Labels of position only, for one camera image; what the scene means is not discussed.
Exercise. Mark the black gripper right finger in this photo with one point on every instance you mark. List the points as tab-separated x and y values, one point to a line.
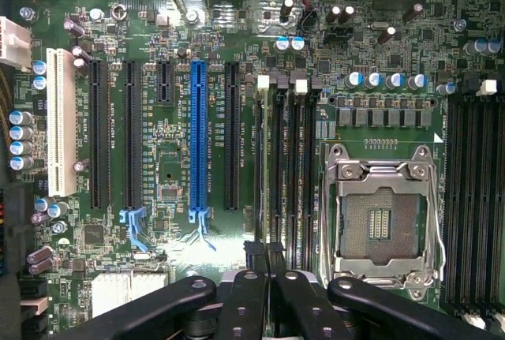
304	308

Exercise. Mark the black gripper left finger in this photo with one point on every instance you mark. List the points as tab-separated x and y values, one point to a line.
244	308

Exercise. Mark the metal CPU socket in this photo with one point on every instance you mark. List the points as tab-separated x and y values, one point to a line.
378	229

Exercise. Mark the silver finned heatsink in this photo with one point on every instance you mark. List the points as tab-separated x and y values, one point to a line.
118	292

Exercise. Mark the long black expansion slot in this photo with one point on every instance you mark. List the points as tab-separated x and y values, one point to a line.
132	135
99	135
232	135

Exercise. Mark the green motherboard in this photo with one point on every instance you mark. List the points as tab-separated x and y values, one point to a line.
169	150

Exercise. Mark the blue expansion slot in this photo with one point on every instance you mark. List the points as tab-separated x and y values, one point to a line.
198	135

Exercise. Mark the short black expansion slot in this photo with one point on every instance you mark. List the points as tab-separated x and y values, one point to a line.
165	79

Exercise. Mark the white expansion slot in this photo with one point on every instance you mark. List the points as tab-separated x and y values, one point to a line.
61	119

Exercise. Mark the white power connector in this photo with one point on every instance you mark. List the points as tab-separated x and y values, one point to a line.
13	44

